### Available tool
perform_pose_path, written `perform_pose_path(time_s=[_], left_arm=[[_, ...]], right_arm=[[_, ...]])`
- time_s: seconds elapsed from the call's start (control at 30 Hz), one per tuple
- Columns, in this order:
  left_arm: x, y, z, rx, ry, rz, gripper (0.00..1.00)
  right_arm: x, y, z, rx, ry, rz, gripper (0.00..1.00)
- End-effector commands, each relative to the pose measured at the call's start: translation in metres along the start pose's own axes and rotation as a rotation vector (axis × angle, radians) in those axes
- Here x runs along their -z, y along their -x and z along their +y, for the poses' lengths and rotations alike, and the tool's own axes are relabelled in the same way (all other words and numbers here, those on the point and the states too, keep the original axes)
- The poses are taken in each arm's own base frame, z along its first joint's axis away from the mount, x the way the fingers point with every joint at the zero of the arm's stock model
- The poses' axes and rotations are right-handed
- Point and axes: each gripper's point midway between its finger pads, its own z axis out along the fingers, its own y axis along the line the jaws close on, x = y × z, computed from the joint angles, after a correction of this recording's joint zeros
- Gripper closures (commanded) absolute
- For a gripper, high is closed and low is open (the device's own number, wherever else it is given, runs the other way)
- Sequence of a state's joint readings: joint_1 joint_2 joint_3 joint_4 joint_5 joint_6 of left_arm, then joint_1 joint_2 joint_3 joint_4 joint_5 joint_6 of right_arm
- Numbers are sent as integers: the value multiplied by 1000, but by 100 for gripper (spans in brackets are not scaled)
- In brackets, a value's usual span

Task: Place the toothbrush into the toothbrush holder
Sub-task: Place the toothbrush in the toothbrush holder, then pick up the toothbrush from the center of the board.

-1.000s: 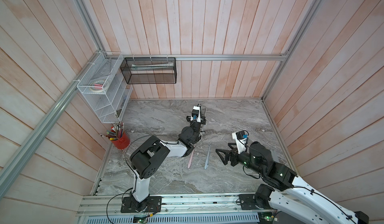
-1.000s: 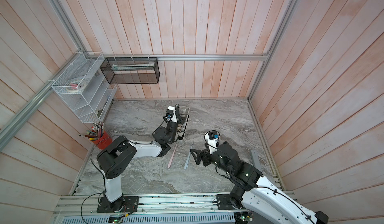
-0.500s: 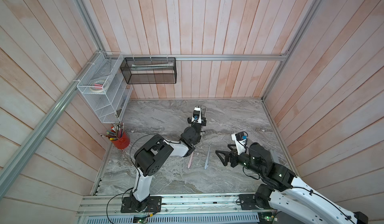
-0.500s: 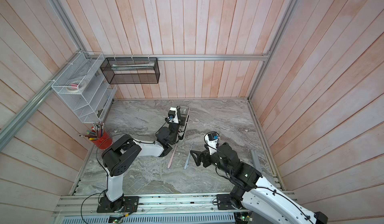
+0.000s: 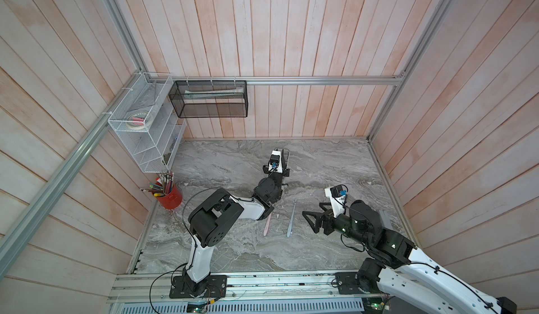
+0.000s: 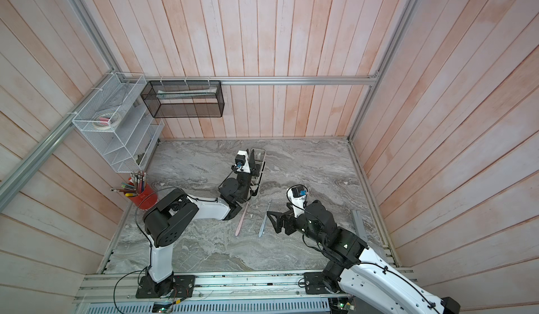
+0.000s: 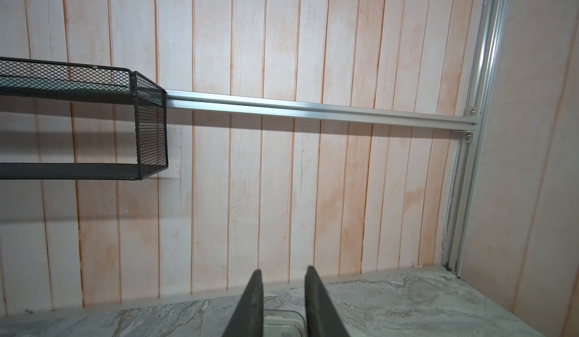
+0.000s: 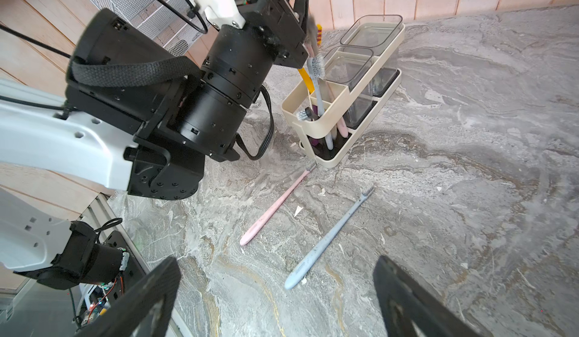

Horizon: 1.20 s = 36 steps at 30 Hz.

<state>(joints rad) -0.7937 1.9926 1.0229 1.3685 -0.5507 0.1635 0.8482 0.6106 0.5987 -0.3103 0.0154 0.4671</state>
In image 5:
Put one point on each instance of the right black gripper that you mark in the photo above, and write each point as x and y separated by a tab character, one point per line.
316	227

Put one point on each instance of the pink toothbrush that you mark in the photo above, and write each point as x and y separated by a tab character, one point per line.
267	225

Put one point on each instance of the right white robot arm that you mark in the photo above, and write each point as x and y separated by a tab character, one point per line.
396	266

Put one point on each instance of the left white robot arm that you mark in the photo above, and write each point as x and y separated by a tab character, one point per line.
209	223

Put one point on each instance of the red pen cup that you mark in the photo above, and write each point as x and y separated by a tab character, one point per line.
171	200

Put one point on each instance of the pens in red cup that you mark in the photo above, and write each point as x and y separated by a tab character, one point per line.
162	186

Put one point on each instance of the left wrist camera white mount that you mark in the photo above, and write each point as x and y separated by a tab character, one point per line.
275	164

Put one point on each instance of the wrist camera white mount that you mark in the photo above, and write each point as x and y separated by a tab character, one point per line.
275	164
337	196

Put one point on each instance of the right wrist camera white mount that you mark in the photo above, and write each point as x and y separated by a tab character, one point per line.
337	196

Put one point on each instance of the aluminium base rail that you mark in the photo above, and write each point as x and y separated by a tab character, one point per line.
313	291

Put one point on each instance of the black wire mesh basket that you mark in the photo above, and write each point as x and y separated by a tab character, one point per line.
209	98

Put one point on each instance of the white wire mesh shelf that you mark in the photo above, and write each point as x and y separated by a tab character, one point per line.
152	149

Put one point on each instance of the horizontal aluminium wall rail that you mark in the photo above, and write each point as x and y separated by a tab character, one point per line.
301	80

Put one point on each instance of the left aluminium wall rail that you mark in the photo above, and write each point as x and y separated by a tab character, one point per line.
30	221

